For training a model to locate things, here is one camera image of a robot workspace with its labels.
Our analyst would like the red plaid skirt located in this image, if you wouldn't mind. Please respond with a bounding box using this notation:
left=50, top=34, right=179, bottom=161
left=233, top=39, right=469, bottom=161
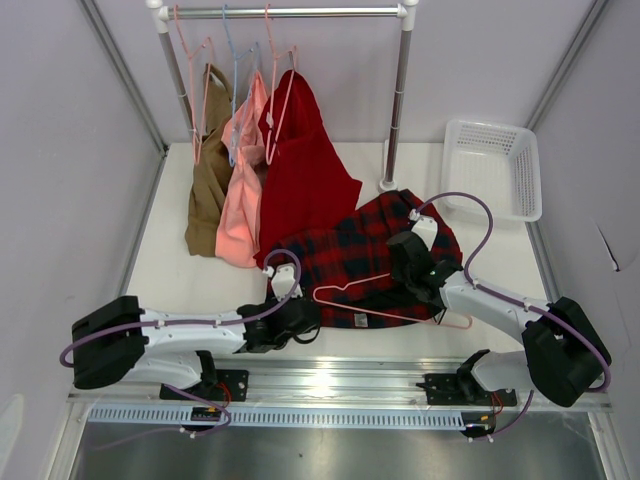
left=276, top=189, right=440, bottom=329

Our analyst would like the pink wire hanger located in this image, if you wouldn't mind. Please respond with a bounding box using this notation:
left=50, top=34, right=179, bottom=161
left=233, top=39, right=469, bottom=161
left=312, top=273, right=474, bottom=330

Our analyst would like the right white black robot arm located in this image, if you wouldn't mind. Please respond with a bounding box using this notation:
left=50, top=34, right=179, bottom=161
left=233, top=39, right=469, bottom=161
left=387, top=232, right=612, bottom=407

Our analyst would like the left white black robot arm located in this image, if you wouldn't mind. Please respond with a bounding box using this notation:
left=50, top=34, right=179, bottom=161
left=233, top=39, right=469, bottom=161
left=60, top=296, right=321, bottom=400

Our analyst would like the pink skirt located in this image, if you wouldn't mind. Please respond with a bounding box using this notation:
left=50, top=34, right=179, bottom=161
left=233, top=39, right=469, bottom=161
left=215, top=72, right=268, bottom=268

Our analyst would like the solid red skirt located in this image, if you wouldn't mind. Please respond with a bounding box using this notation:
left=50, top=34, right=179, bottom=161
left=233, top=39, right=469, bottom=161
left=254, top=70, right=362, bottom=266

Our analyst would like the brown skirt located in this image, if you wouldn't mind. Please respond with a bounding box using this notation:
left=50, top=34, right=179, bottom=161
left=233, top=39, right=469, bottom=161
left=184, top=64, right=233, bottom=257

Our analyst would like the pink hanger far left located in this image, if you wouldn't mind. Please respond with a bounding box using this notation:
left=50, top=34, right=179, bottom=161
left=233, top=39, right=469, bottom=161
left=174, top=5, right=214, bottom=166

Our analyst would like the pink hanger holding red skirt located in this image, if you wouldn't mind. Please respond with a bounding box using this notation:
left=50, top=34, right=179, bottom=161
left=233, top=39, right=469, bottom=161
left=264, top=3, right=298, bottom=165

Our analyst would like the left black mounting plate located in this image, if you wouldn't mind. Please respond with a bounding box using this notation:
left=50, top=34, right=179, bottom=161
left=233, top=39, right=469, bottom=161
left=182, top=369, right=249, bottom=402

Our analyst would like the black mounting plate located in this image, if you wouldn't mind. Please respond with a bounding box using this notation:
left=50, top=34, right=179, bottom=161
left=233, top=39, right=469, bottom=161
left=182, top=369, right=249, bottom=402
left=415, top=373, right=517, bottom=407

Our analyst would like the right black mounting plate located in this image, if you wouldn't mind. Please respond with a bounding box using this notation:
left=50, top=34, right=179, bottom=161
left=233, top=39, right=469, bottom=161
left=415, top=373, right=517, bottom=407

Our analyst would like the white plastic basket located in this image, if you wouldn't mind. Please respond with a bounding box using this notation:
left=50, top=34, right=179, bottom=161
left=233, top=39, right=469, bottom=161
left=440, top=120, right=542, bottom=222

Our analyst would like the metal clothes rack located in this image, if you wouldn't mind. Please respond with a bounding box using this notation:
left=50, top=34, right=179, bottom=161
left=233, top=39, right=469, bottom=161
left=146, top=1, right=419, bottom=192

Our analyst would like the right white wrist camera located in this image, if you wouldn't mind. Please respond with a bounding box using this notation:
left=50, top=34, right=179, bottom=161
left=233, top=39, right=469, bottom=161
left=409, top=210, right=439, bottom=250

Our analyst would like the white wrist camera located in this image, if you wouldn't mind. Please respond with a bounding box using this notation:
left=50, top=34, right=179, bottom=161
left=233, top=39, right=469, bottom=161
left=409, top=210, right=439, bottom=250
left=263, top=263, right=303, bottom=301

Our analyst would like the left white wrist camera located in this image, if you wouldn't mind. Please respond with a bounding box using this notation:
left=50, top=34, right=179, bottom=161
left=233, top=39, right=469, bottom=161
left=263, top=263, right=303, bottom=301

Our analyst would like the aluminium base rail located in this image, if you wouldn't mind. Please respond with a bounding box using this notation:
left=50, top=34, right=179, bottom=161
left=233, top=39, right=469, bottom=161
left=69, top=355, right=613, bottom=431

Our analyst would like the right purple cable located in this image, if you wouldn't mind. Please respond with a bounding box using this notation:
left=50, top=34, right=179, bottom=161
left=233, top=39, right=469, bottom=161
left=414, top=191, right=613, bottom=441

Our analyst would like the blue wire hanger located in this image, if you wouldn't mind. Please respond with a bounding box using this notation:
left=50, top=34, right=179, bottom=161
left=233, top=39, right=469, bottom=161
left=222, top=4, right=260, bottom=167

